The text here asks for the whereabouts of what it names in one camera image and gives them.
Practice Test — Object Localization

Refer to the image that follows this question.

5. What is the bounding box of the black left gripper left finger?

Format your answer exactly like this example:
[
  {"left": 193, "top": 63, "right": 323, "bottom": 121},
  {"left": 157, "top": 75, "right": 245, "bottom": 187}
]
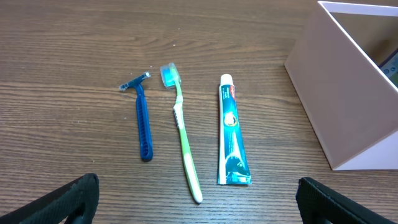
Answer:
[{"left": 1, "top": 173, "right": 100, "bottom": 224}]

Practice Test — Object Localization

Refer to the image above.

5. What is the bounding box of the teal toothpaste tube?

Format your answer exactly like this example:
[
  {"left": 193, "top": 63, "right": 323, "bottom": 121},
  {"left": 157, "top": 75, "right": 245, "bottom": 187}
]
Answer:
[{"left": 218, "top": 74, "right": 252, "bottom": 185}]

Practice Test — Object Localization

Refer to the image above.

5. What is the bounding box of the green toothbrush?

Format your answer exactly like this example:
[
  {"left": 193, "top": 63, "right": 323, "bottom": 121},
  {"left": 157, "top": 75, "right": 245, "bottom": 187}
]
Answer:
[{"left": 160, "top": 63, "right": 203, "bottom": 204}]

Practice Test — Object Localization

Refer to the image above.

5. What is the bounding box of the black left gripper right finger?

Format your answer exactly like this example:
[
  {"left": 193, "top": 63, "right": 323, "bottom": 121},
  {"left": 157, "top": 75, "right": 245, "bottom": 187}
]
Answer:
[{"left": 295, "top": 177, "right": 395, "bottom": 224}]

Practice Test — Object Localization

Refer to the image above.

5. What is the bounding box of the blue disposable razor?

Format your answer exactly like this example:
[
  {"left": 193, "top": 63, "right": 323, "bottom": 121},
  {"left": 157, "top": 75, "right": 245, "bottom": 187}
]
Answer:
[{"left": 119, "top": 72, "right": 154, "bottom": 162}]

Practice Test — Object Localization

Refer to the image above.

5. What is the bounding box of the white cardboard box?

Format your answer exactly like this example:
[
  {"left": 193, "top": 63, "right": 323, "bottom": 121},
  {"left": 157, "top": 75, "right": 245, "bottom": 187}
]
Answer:
[{"left": 285, "top": 1, "right": 397, "bottom": 170}]

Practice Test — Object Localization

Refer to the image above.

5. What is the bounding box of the green soap packet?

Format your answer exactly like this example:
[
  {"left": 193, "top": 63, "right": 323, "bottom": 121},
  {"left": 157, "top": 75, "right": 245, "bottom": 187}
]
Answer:
[{"left": 379, "top": 49, "right": 398, "bottom": 86}]

